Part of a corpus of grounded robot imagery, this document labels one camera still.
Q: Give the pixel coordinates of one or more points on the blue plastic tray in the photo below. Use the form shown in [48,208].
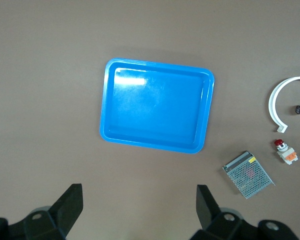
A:
[157,107]

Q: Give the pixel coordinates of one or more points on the red indicator lamp orange base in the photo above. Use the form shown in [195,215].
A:
[287,155]

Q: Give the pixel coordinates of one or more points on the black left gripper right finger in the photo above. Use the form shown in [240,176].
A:
[215,220]

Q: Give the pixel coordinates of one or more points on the large white curved clip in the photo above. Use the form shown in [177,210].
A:
[272,105]

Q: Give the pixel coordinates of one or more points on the metal mesh power supply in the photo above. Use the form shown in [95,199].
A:
[248,176]

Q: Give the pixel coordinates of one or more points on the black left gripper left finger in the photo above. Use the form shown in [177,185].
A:
[57,215]

